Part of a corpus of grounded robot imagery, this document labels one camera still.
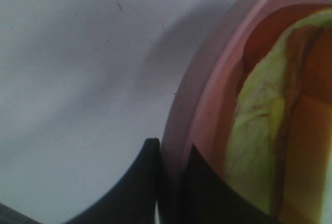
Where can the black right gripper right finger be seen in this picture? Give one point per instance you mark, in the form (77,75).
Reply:
(200,196)

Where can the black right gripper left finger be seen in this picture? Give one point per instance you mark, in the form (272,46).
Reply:
(133,198)

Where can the white bread sandwich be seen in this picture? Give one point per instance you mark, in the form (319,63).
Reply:
(278,154)

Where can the pink round plate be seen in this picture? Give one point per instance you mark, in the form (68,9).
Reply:
(202,110)

